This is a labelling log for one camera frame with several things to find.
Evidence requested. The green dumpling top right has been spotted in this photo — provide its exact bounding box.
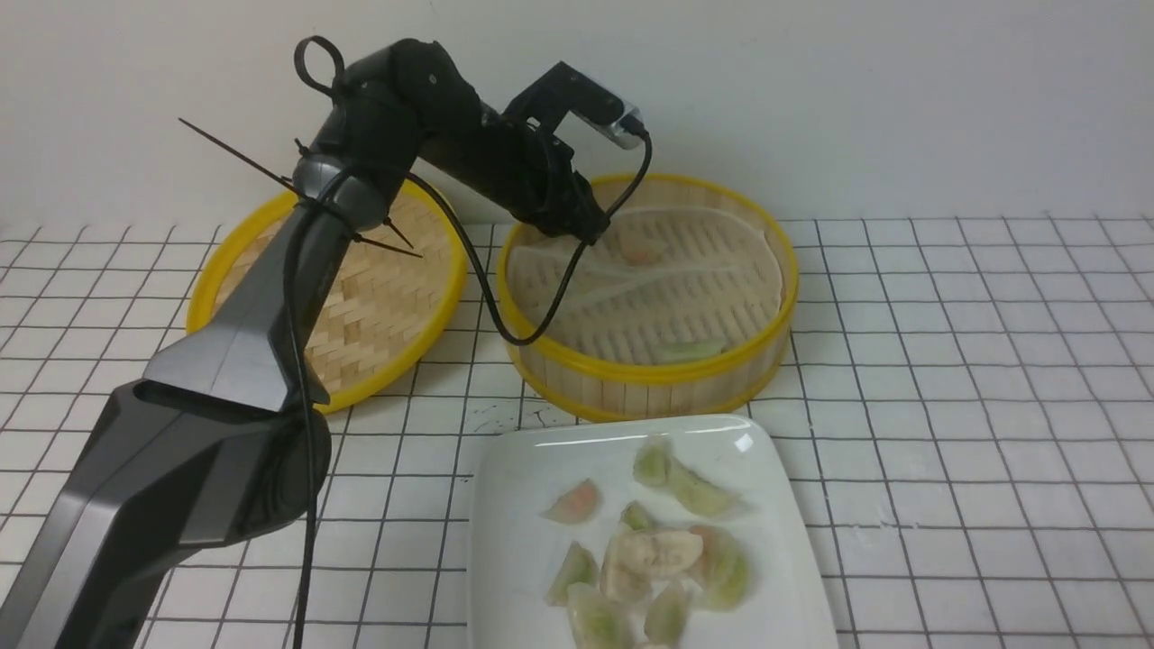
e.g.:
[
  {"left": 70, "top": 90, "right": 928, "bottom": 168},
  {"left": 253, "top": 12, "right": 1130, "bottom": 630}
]
[{"left": 666, "top": 458, "right": 739, "bottom": 519}]

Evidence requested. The pink steamed dumpling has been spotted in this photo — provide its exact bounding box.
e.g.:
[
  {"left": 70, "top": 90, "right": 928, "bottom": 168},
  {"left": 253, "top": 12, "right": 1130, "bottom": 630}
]
[{"left": 539, "top": 478, "right": 602, "bottom": 525}]

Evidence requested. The bamboo steamer basket yellow rim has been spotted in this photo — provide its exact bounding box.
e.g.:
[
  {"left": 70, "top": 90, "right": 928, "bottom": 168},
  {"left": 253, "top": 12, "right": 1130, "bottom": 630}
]
[{"left": 507, "top": 174, "right": 801, "bottom": 422}]

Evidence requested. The green dumpling right side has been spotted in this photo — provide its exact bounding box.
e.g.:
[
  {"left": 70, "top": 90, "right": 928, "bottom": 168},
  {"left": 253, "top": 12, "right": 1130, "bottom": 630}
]
[{"left": 688, "top": 525, "right": 754, "bottom": 611}]

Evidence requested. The green dumpling bottom centre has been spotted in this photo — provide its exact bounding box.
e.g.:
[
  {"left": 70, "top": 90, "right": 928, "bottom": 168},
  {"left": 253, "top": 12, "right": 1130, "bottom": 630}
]
[{"left": 643, "top": 580, "right": 690, "bottom": 648}]

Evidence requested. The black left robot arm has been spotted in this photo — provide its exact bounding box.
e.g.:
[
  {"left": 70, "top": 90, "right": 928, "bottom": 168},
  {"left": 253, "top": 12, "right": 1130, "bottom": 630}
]
[{"left": 1, "top": 36, "right": 653, "bottom": 648}]

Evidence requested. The white mesh steamer liner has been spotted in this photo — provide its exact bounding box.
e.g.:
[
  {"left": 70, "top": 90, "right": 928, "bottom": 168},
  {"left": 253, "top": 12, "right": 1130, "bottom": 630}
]
[{"left": 504, "top": 206, "right": 786, "bottom": 366}]

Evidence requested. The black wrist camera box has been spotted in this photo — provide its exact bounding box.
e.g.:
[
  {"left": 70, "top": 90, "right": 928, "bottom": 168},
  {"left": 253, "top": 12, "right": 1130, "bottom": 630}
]
[{"left": 503, "top": 61, "right": 650, "bottom": 151}]

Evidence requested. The pale pink dumpling centre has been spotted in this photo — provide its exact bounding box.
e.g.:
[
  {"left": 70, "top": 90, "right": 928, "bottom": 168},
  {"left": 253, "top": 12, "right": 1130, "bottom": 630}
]
[{"left": 600, "top": 525, "right": 703, "bottom": 605}]

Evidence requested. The green dumpling bottom left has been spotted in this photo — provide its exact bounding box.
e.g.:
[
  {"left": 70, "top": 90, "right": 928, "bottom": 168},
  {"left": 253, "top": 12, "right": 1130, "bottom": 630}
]
[{"left": 565, "top": 582, "right": 635, "bottom": 648}]

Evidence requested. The bamboo steamer lid yellow rim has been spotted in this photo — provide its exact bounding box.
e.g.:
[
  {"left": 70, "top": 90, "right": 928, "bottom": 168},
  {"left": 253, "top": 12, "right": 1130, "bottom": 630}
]
[{"left": 187, "top": 176, "right": 471, "bottom": 416}]

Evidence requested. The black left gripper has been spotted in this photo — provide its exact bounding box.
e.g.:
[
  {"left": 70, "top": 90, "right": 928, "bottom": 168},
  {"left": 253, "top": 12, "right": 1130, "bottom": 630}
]
[{"left": 424, "top": 109, "right": 609, "bottom": 246}]

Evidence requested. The black cable tie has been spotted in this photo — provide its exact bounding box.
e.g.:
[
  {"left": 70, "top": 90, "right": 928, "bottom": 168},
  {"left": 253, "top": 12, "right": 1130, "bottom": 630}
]
[{"left": 177, "top": 115, "right": 422, "bottom": 259}]

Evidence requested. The small green dumpling centre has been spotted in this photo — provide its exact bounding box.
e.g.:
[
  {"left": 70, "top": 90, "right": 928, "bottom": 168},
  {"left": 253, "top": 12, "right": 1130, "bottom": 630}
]
[{"left": 619, "top": 500, "right": 659, "bottom": 534}]

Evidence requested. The green dumpling top of plate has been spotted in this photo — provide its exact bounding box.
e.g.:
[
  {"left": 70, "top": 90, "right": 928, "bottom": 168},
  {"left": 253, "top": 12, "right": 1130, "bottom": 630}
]
[{"left": 632, "top": 438, "right": 670, "bottom": 488}]

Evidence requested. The white rectangular plate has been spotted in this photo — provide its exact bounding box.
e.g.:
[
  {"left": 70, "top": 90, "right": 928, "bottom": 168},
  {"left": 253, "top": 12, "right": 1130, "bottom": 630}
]
[{"left": 467, "top": 415, "right": 839, "bottom": 648}]

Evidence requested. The green dumpling left side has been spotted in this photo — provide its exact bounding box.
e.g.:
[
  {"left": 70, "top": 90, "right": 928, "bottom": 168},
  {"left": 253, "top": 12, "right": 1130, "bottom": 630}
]
[{"left": 544, "top": 540, "right": 600, "bottom": 607}]

